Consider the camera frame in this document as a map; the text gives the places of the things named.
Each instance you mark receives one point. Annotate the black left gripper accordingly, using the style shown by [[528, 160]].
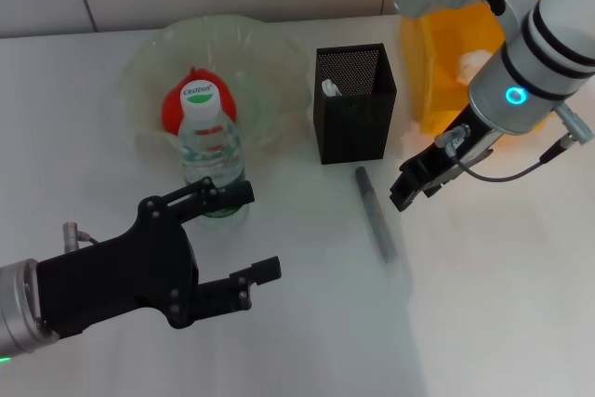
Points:
[[116, 276]]

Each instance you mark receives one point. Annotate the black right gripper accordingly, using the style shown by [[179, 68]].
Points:
[[458, 146]]

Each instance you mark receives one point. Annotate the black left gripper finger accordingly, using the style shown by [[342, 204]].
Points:
[[267, 269], [241, 194]]

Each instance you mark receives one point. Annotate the clear green-label water bottle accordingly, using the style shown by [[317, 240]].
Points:
[[211, 155]]

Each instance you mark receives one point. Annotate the silver marker pen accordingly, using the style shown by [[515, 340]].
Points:
[[376, 215]]

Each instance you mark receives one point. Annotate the orange toy fruit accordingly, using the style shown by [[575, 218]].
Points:
[[172, 111]]

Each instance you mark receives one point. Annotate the white paper ball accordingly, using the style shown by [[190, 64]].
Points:
[[472, 67]]

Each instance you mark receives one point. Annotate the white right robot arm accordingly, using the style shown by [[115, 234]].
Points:
[[534, 57]]

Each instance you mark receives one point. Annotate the black mesh pen holder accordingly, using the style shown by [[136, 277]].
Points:
[[353, 123]]

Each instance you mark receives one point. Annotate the green glass fruit plate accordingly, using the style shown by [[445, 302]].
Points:
[[269, 67]]

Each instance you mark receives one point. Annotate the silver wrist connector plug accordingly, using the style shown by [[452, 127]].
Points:
[[576, 125], [70, 235], [452, 139]]

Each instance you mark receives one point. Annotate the yellow plastic bin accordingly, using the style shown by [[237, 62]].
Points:
[[441, 67]]

